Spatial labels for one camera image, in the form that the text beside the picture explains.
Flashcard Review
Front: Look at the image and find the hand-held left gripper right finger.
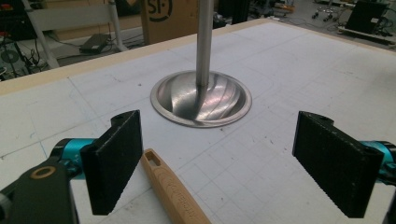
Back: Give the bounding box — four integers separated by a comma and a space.
291, 110, 396, 219

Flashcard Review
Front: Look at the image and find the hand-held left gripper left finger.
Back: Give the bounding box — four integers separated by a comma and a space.
49, 109, 144, 217

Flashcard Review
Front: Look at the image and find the wooden handle with slot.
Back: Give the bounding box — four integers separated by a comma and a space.
140, 147, 213, 224

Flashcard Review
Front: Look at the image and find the steel stand with round base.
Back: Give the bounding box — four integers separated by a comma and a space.
149, 0, 252, 129

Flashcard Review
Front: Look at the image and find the black power adapter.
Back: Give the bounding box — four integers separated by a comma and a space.
78, 33, 111, 54

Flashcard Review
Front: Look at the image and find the black equipment case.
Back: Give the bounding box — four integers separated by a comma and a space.
345, 0, 390, 35

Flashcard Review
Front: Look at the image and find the brown cardboard box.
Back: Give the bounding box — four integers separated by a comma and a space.
139, 0, 200, 46

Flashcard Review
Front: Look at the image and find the white metal frame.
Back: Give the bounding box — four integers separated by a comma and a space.
21, 0, 128, 70

